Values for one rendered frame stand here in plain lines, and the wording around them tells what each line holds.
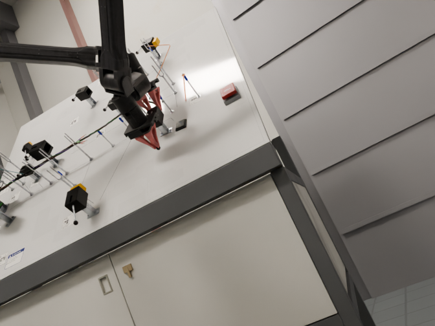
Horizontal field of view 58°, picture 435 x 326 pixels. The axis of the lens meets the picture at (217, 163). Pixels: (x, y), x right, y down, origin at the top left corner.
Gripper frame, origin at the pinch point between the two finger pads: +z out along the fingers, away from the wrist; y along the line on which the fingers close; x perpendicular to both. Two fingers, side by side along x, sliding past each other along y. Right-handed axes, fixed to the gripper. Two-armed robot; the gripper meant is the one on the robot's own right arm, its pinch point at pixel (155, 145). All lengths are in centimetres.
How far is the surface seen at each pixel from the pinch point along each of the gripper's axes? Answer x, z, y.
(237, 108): -7.7, 2.8, -26.6
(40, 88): -251, 13, 215
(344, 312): 41, 43, -40
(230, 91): -12.3, -1.5, -26.2
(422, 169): -107, 139, -85
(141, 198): 15.0, 6.9, 6.0
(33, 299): 31, 19, 52
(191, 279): 31.9, 27.4, -2.2
